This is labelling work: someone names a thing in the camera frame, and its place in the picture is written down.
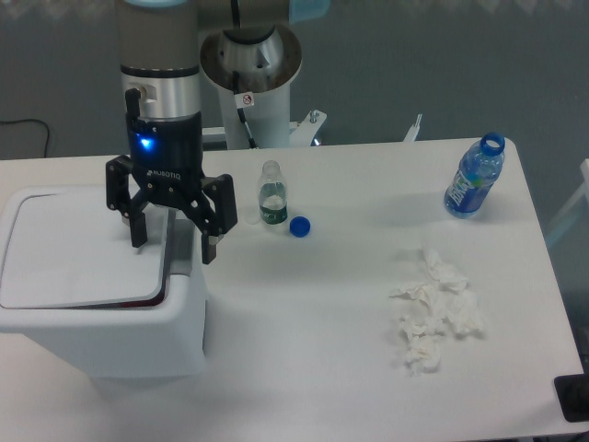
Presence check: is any crumpled white tissue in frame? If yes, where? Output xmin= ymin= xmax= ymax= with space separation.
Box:
xmin=389 ymin=248 xmax=486 ymax=376

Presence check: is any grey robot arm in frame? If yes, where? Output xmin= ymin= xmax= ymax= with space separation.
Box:
xmin=106 ymin=1 xmax=329 ymax=263

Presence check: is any blue bottle cap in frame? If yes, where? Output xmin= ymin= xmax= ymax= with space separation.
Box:
xmin=289 ymin=215 xmax=311 ymax=238

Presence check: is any clear plastic bottle green label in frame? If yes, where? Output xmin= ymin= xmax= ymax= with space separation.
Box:
xmin=258 ymin=160 xmax=288 ymax=226

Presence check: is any white bottle cap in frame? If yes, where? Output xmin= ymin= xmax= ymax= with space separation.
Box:
xmin=244 ymin=211 xmax=260 ymax=225

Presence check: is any blue plastic bottle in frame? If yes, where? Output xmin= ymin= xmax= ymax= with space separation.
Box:
xmin=444 ymin=132 xmax=505 ymax=219

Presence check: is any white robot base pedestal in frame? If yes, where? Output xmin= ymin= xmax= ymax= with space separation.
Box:
xmin=201 ymin=24 xmax=302 ymax=150

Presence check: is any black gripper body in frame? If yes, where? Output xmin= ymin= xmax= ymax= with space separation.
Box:
xmin=125 ymin=88 xmax=207 ymax=227

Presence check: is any black device at edge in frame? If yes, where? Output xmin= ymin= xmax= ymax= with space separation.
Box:
xmin=553 ymin=374 xmax=588 ymax=423

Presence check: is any white trash can body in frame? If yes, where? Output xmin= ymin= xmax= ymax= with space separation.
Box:
xmin=1 ymin=208 xmax=207 ymax=378

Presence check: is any black cable on floor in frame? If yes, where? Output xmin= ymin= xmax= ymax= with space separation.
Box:
xmin=0 ymin=119 xmax=51 ymax=159

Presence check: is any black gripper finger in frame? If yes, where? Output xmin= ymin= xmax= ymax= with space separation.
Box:
xmin=105 ymin=156 xmax=147 ymax=249
xmin=201 ymin=174 xmax=237 ymax=264

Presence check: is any white trash can lid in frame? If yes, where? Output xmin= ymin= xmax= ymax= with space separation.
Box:
xmin=1 ymin=186 xmax=167 ymax=309

